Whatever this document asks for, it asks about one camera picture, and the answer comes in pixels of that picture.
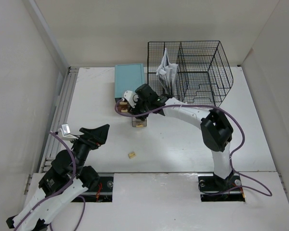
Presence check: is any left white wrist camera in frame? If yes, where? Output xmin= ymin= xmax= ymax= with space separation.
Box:
xmin=57 ymin=124 xmax=79 ymax=142

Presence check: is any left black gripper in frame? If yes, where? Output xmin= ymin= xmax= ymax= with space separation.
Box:
xmin=68 ymin=124 xmax=110 ymax=175

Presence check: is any purple cable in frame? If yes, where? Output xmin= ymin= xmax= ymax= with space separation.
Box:
xmin=14 ymin=130 xmax=86 ymax=231
xmin=114 ymin=100 xmax=273 ymax=197

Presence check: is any white paper booklet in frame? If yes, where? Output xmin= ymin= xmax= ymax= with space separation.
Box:
xmin=156 ymin=48 xmax=178 ymax=95

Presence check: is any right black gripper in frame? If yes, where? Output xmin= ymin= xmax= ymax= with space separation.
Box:
xmin=128 ymin=95 xmax=151 ymax=121

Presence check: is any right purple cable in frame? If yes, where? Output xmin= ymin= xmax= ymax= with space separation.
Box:
xmin=114 ymin=100 xmax=273 ymax=197

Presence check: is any black wire mesh organizer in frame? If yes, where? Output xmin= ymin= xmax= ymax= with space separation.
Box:
xmin=147 ymin=40 xmax=233 ymax=106

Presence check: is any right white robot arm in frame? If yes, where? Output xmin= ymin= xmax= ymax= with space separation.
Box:
xmin=123 ymin=84 xmax=234 ymax=190

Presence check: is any aluminium rail frame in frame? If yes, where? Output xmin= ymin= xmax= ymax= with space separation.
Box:
xmin=37 ymin=67 xmax=79 ymax=173

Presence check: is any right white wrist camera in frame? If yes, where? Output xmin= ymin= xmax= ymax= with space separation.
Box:
xmin=122 ymin=90 xmax=139 ymax=108

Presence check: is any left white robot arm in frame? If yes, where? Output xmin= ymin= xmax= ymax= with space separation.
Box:
xmin=6 ymin=124 xmax=113 ymax=231

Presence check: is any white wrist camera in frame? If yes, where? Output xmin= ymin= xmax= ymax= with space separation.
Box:
xmin=122 ymin=90 xmax=139 ymax=108
xmin=57 ymin=124 xmax=79 ymax=142

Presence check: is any teal mini drawer cabinet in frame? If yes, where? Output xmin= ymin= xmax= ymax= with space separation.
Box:
xmin=114 ymin=64 xmax=145 ymax=114

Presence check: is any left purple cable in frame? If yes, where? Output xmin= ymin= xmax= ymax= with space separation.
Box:
xmin=14 ymin=130 xmax=86 ymax=231

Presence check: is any small wooden eraser block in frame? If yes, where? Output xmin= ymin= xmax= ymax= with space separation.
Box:
xmin=128 ymin=152 xmax=136 ymax=159

